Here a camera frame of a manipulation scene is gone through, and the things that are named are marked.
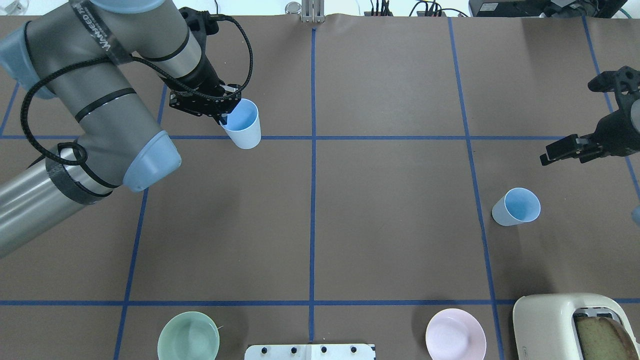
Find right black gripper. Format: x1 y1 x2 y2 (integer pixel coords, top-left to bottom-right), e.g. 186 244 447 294
539 109 640 166

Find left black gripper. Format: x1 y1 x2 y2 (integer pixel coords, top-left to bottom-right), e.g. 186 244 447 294
169 60 242 126

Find light blue cup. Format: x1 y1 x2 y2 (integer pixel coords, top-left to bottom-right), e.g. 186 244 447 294
222 98 262 150
491 187 541 227

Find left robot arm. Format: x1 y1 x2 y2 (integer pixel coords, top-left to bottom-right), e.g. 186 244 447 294
1 0 247 257

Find small metal cylinder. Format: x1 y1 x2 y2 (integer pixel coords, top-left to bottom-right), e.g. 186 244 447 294
285 1 303 15

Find cream toaster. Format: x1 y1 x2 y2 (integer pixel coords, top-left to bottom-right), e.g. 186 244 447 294
512 292 639 360

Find bread slice in toaster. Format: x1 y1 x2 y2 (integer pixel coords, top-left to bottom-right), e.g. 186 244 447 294
574 317 639 360

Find green bowl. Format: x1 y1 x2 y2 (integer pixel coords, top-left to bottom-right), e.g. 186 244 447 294
157 311 221 360

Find pink bowl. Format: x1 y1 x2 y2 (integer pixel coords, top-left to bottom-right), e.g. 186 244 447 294
424 308 487 360

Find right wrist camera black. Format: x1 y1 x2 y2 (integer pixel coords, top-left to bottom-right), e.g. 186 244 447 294
587 66 640 116

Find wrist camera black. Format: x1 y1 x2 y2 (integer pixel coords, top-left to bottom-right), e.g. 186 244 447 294
587 66 640 116
178 7 220 49

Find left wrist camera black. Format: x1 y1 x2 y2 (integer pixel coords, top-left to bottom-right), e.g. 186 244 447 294
178 7 220 49

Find aluminium frame post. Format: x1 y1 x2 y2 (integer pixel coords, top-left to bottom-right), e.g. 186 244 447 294
300 0 326 24

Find white pedestal column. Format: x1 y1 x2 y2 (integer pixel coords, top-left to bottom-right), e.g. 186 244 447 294
244 343 377 360

